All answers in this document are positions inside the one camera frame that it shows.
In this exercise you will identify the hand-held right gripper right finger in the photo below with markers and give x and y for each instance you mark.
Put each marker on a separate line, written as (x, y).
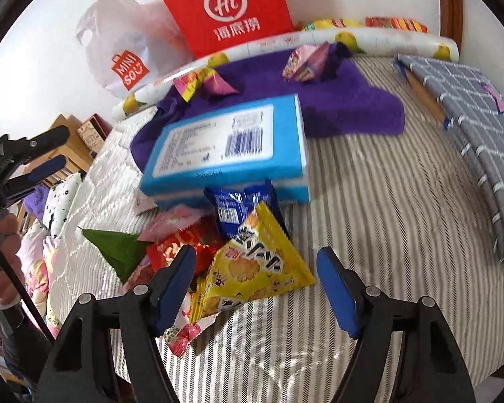
(336, 289)

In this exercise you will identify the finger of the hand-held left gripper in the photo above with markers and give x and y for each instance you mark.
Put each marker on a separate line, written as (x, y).
(44, 172)
(46, 136)

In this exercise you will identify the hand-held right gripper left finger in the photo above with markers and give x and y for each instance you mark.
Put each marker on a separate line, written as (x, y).
(178, 285)

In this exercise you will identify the white red lychee packet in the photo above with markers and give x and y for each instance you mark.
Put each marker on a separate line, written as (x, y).
(185, 336)

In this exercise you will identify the yellow biscuit packet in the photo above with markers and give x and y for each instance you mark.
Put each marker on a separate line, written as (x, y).
(252, 268)

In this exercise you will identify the person's left forearm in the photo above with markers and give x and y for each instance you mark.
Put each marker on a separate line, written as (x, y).
(21, 344)

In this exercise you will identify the person's left hand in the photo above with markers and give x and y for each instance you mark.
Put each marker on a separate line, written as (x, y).
(6, 243)

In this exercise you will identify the wooden chair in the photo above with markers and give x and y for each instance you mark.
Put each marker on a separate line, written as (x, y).
(67, 155)

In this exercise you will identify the white black spotted pillow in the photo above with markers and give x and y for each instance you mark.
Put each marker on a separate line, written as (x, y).
(63, 201)

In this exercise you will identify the red snack packet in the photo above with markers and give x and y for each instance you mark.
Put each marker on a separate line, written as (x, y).
(168, 252)

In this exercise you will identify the brown cardboard box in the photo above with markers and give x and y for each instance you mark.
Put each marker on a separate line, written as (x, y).
(93, 134)

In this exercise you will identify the green triangular packet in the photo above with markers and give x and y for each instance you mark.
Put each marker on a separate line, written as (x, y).
(117, 249)

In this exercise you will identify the small white pink packet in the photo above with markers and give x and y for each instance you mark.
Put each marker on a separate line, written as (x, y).
(145, 203)

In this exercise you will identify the pink patterned bedding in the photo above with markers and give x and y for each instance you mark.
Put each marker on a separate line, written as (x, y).
(38, 268)

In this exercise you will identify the white plastic bag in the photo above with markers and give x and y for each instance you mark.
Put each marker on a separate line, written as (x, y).
(122, 42)

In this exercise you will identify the blue tissue box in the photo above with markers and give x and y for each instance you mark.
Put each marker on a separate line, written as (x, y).
(218, 142)

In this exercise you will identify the yellow green snack packet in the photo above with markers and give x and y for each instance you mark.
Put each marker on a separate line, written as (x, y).
(189, 84)

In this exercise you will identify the magenta snack packet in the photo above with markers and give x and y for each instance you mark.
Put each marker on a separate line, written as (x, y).
(220, 84)

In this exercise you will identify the purple cloth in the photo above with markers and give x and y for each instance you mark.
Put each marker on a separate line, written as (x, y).
(361, 105)

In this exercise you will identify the blue plaid pouch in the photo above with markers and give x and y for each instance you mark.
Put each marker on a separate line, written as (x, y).
(474, 126)

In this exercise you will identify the red paper bag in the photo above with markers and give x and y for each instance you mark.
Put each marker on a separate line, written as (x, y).
(227, 8)

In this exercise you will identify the pink yellow blue snack packet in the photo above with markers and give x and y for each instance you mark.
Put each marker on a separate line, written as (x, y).
(306, 63)

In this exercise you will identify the lemon print paper roll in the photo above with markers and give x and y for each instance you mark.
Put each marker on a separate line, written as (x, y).
(395, 44)

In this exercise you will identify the yellow chips bag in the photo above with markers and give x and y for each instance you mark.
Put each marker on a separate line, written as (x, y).
(332, 24)

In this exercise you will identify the orange chips bag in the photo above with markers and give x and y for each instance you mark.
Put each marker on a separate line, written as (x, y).
(397, 24)

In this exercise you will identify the brown wooden door frame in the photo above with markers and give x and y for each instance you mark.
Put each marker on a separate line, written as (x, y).
(450, 4)

